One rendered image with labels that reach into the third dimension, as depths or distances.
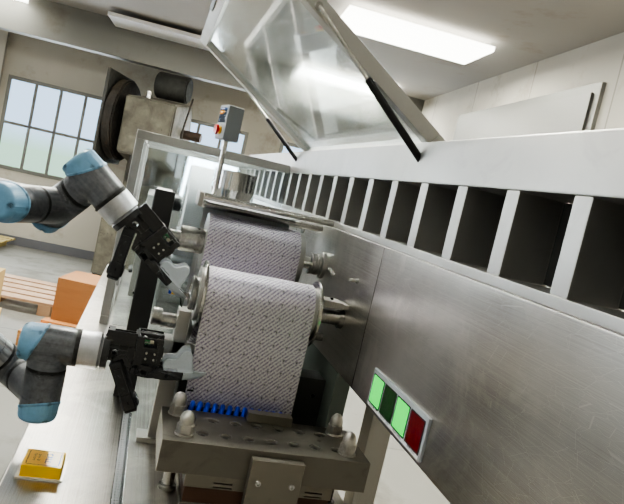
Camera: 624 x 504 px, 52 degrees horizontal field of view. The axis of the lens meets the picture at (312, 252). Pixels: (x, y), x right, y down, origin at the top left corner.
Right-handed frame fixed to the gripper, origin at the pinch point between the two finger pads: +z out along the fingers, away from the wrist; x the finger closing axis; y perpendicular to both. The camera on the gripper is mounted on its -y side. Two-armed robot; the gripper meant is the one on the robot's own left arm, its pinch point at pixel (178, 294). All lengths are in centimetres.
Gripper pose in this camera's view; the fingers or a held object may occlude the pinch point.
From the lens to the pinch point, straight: 141.2
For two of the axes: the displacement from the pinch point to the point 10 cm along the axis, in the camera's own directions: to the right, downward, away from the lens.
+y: 7.8, -6.2, 1.0
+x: -2.4, -1.4, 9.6
